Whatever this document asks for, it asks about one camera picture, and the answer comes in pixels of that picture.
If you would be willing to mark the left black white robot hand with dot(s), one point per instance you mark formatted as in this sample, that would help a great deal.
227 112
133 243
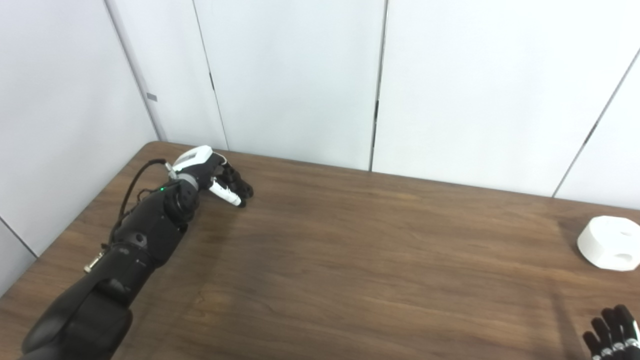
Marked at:
200 162

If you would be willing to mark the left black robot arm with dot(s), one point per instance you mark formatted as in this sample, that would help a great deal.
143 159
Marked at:
140 240

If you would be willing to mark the round white plastic piece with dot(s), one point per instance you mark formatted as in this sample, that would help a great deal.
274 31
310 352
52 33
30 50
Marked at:
605 244

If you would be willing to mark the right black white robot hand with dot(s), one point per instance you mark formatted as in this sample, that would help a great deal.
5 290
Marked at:
617 337

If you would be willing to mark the black flanged holder part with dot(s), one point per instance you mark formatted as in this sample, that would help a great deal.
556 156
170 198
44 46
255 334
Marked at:
246 190

